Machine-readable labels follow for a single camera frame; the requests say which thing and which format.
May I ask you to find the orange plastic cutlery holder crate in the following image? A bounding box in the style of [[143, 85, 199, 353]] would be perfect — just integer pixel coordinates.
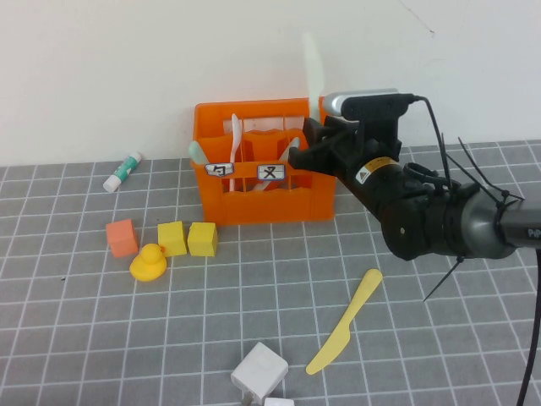
[[189, 97, 342, 226]]

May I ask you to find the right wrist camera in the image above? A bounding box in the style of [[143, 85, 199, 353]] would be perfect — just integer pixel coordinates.
[[323, 88, 418, 145]]

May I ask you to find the grey grid table mat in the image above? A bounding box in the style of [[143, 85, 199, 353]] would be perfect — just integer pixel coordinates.
[[0, 139, 541, 406]]

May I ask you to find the yellow rubber duck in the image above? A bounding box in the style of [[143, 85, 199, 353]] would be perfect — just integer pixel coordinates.
[[128, 244, 167, 283]]

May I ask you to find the black right arm cable loop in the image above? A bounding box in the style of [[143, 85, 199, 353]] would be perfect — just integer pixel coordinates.
[[403, 162, 443, 189]]

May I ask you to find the yellow plastic knife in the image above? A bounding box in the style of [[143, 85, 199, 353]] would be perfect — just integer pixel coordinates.
[[304, 267, 384, 376]]

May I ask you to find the paper label reading 叉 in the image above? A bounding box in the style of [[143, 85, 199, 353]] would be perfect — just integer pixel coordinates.
[[256, 163, 287, 181]]

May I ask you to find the pale pink plastic spoon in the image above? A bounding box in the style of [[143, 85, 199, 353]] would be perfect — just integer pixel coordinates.
[[229, 112, 245, 191]]

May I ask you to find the yellow foam cube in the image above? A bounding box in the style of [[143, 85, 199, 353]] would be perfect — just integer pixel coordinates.
[[187, 222, 219, 257], [156, 221, 189, 258]]

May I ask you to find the black zip tie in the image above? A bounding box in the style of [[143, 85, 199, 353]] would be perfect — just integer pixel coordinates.
[[445, 154, 527, 206], [424, 255, 466, 302], [457, 136, 508, 204], [440, 132, 453, 187]]

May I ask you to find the black right camera cable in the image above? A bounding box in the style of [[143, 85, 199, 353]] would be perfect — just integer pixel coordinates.
[[412, 95, 541, 406]]

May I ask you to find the white green glue stick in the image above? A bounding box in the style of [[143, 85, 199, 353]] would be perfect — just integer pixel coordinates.
[[102, 151, 143, 194]]

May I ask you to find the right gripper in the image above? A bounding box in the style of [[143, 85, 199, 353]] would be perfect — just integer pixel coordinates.
[[287, 116, 402, 178]]

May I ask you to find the mint green plastic spoon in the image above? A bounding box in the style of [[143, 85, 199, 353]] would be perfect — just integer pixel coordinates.
[[188, 141, 209, 165]]

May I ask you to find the cream white plastic knife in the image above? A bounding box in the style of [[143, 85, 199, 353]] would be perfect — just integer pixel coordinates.
[[302, 32, 326, 123]]

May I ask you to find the paper label reading 勺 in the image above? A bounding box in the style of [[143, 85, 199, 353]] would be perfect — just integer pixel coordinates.
[[205, 162, 235, 177]]

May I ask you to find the orange foam cube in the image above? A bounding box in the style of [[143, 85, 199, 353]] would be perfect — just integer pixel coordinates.
[[105, 218, 140, 258]]

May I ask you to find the large white charger plug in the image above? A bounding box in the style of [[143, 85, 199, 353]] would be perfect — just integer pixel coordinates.
[[230, 341, 290, 405]]

